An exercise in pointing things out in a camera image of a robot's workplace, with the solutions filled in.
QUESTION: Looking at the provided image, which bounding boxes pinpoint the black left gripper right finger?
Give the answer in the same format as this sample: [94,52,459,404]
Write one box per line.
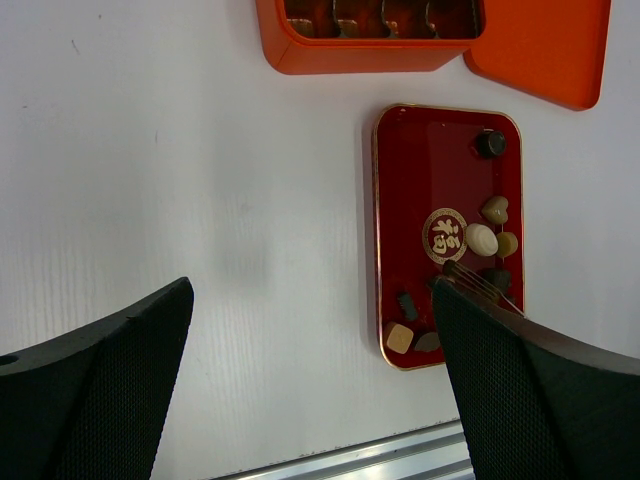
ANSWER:
[430,277,639,479]

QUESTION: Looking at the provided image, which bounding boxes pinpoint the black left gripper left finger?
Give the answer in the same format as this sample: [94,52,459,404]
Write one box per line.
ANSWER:
[1,277,194,479]

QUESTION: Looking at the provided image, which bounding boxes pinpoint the metal tongs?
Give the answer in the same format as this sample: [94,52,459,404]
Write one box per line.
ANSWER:
[443,260,525,317]

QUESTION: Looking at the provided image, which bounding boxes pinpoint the dark leaf chocolate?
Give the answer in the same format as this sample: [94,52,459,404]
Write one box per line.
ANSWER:
[413,332,441,353]

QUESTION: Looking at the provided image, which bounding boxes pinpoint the dark ridged chocolate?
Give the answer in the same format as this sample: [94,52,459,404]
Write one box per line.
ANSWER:
[480,268,512,294]

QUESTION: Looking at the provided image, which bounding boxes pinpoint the tan chocolate front left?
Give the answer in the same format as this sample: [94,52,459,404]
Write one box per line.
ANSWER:
[383,322,414,354]

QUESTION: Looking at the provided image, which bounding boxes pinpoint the tan chocolate right edge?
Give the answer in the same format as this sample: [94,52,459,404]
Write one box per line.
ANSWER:
[496,231,519,259]

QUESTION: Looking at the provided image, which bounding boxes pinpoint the dark cup chocolate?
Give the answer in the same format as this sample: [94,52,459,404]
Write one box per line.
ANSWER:
[397,292,419,322]

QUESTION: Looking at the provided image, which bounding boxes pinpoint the white oval chocolate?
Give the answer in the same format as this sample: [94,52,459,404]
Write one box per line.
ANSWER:
[465,223,499,257]

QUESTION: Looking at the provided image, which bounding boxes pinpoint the tan heart chocolate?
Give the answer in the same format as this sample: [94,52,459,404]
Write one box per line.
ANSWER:
[481,196,509,225]

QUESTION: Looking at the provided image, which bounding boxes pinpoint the dark round chocolate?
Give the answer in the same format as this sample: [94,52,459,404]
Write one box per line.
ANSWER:
[475,130,507,159]

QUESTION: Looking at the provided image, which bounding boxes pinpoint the orange chocolate box with tray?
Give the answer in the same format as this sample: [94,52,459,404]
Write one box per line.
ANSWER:
[256,1,485,75]

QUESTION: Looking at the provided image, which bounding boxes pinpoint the red rectangular tray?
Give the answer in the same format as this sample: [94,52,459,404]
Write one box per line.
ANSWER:
[372,104,525,371]

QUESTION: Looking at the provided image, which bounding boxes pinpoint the orange box lid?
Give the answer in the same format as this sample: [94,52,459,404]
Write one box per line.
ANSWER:
[464,0,611,111]

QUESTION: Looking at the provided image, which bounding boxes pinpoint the aluminium front rail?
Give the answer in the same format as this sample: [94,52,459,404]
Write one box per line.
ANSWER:
[229,421,475,479]

